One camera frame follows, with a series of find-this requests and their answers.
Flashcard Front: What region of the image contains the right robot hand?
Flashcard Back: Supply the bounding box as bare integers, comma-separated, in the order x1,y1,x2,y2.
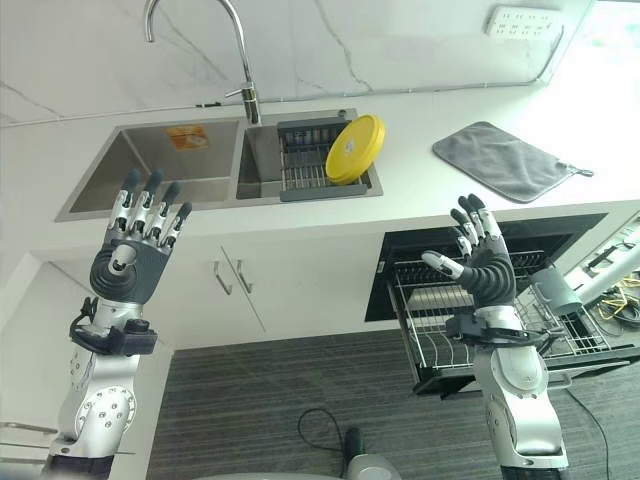
421,193,517,312

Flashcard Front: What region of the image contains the silver cabinet door handle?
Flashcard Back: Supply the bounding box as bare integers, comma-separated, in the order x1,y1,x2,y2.
211,260,234,296
234,258,255,293

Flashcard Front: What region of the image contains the silver robot body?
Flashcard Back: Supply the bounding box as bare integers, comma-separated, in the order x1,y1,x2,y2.
344,426,396,480

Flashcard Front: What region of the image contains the white power strip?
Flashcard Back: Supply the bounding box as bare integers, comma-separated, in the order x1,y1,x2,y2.
486,4,564,39

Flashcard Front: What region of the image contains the grey microfibre cloth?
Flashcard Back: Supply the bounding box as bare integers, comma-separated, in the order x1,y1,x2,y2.
432,120,595,204

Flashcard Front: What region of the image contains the chrome gooseneck faucet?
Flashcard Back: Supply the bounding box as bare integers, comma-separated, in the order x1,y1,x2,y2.
144,0,263,125

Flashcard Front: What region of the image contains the white cabinet door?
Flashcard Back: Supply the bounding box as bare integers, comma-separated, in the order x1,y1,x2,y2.
29,245,268,351
221,228,387,333

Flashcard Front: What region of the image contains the yellow round plate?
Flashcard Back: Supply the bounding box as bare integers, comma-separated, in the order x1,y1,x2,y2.
325,113,387,184

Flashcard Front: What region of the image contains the yellow cable bundle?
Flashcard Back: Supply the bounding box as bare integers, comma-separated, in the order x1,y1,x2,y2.
594,271,640,332

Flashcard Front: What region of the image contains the orange sticker label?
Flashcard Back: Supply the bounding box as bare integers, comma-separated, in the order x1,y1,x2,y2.
166,125,209,150

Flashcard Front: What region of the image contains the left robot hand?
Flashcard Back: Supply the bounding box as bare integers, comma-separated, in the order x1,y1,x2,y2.
89,168,194,305

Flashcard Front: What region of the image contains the black built-in dishwasher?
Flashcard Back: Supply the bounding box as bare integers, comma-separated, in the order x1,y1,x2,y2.
364,213,610,323

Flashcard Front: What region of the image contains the stainless steel double sink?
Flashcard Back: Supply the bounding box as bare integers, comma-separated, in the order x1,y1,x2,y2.
53,108,387,224

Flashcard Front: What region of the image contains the white power strip cable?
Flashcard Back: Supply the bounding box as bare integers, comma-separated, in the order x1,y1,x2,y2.
0,24,565,129

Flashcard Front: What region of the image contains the black floor cable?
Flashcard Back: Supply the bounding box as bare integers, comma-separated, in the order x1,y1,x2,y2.
298,408,348,480

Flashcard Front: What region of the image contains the grey cutlery cup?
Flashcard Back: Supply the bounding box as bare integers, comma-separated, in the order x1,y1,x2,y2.
530,266,583,314

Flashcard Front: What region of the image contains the wire dishwasher rack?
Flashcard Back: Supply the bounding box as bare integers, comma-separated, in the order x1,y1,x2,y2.
388,249,640,400

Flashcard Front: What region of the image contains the grey sink drain rack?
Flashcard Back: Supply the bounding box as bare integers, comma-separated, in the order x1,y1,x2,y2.
277,117,374,203

